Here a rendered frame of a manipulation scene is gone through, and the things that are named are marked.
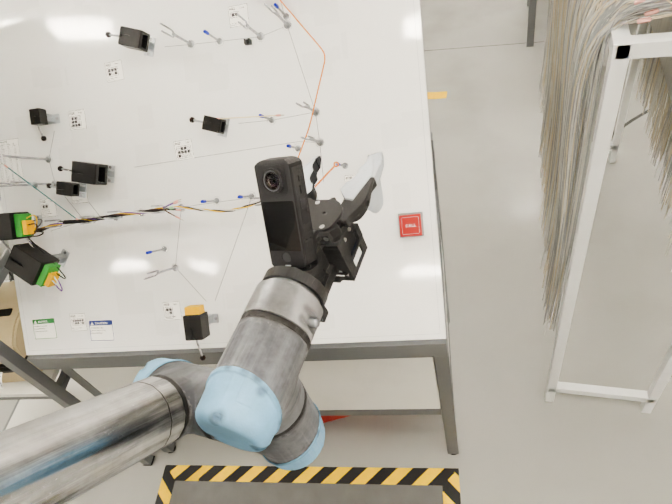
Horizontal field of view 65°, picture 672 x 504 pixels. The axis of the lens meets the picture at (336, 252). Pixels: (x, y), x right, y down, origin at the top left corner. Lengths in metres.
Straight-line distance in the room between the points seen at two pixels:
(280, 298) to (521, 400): 1.75
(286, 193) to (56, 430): 0.29
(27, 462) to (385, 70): 1.06
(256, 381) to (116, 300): 1.10
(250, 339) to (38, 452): 0.18
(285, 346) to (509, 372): 1.80
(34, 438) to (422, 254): 0.95
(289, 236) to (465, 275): 2.00
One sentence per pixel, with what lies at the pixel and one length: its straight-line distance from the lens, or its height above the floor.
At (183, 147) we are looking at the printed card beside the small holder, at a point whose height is 1.25.
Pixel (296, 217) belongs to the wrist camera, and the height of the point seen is 1.63.
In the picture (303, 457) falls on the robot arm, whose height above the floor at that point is 1.44.
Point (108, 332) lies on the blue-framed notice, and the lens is 1.59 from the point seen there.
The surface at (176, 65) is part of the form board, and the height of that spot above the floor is 1.40.
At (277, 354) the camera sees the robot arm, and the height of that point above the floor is 1.59.
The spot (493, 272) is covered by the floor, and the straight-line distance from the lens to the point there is 2.51.
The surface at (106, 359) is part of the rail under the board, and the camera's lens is 1.63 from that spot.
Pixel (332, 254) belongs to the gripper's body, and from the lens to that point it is 0.58.
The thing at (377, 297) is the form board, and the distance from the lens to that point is 1.29.
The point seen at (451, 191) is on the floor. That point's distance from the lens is 2.88.
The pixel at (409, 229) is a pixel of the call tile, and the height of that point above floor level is 1.09.
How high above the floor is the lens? 1.99
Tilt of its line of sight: 48 degrees down
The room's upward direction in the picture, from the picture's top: 18 degrees counter-clockwise
